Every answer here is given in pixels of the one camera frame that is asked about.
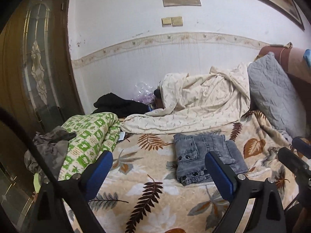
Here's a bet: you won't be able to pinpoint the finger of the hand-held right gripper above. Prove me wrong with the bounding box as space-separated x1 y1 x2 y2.
292 136 311 154
277 147 311 177

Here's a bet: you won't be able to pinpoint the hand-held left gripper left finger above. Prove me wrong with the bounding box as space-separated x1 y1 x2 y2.
29 150 114 233

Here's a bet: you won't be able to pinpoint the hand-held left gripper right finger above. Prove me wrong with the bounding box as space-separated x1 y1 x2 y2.
205 151 287 233

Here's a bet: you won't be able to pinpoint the grey denim pants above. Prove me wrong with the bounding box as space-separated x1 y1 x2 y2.
173 133 248 187

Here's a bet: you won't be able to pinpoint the green and white patterned quilt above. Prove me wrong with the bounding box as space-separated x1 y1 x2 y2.
58 112 122 181

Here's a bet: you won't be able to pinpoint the grey crumpled clothing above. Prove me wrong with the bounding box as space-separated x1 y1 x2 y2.
24 126 77 180

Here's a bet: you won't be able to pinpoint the beige leaf print blanket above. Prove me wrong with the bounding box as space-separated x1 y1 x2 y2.
61 109 302 233

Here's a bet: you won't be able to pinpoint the grey quilted pillow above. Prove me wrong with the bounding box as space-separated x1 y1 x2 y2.
246 51 304 139

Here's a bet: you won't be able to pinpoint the black clothing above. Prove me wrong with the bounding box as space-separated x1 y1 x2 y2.
92 92 155 118

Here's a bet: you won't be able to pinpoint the cream patterned duvet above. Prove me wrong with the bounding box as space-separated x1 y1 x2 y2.
120 62 252 134

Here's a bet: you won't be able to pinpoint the brown headboard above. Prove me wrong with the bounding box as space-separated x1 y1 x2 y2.
258 45 311 102

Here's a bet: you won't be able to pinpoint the clear plastic bag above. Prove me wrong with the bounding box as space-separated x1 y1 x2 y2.
132 81 158 107

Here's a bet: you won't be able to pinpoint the brown wooden door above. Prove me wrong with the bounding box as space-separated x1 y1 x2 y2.
0 0 85 233

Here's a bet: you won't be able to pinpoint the black cable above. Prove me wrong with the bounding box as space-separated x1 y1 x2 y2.
0 107 102 233

